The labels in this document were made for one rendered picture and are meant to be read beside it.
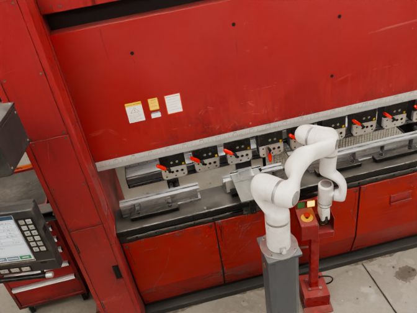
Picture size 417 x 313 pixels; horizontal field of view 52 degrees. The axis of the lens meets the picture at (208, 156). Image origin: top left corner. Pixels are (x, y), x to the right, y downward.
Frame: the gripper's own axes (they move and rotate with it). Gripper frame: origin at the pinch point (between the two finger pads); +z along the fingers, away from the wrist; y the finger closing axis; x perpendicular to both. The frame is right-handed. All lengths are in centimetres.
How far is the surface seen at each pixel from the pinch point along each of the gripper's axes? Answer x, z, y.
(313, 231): -7.7, 0.5, 6.3
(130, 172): -117, -20, -49
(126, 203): -117, -21, -19
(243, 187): -45, -25, -13
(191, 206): -79, -12, -17
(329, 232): 2.2, 3.7, 6.6
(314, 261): -5.1, 34.3, 3.9
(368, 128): 38, -36, -37
